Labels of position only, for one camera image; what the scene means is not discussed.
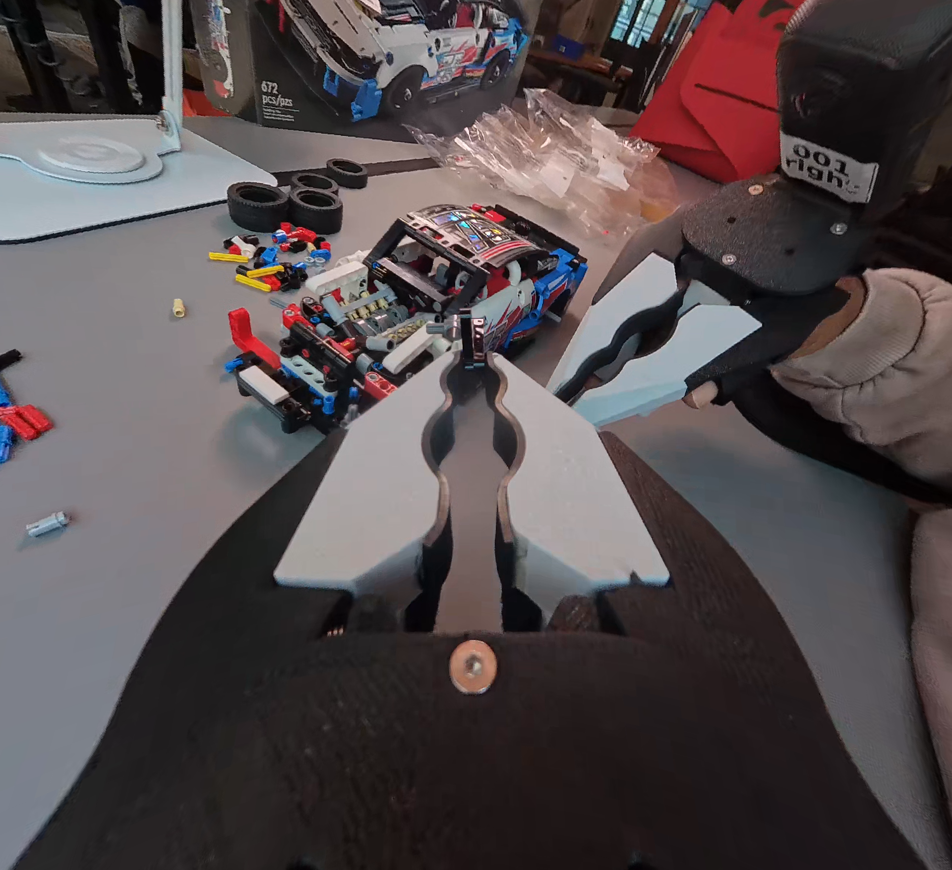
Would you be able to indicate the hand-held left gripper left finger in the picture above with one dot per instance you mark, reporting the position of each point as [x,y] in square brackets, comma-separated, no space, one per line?
[357,513]

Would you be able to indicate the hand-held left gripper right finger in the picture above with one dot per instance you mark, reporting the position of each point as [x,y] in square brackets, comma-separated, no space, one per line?
[587,513]

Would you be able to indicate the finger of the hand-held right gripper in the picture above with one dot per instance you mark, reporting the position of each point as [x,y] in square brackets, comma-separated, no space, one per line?
[625,297]
[692,349]

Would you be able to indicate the black thin frame piece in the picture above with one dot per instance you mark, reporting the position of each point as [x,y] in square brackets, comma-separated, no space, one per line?
[474,342]

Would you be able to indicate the toy race car model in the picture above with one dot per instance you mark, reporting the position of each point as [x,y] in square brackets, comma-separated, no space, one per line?
[416,290]

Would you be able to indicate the grey desk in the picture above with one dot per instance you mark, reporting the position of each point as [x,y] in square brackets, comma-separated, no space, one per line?
[111,401]

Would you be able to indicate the person's right hand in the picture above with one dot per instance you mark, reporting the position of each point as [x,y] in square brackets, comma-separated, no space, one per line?
[699,395]

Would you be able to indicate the red bag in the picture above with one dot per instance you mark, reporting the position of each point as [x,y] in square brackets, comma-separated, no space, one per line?
[714,111]

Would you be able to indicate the clear plastic bag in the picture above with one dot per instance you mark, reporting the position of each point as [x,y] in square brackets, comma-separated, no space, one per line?
[550,163]

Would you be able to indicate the pile of small mixed parts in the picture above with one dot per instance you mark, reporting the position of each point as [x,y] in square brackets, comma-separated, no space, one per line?
[275,260]

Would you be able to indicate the black rubber tyre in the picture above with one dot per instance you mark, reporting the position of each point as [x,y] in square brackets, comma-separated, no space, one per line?
[297,182]
[238,211]
[333,174]
[297,215]

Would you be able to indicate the grey small bush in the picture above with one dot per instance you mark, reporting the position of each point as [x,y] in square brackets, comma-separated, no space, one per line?
[48,524]

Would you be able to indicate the pile of blue pins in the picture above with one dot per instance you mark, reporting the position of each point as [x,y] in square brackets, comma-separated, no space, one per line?
[26,423]

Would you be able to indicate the white monitor stand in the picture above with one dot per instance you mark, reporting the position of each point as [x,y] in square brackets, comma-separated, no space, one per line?
[208,178]

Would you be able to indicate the black product box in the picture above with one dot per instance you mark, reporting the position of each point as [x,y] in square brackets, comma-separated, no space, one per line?
[297,89]

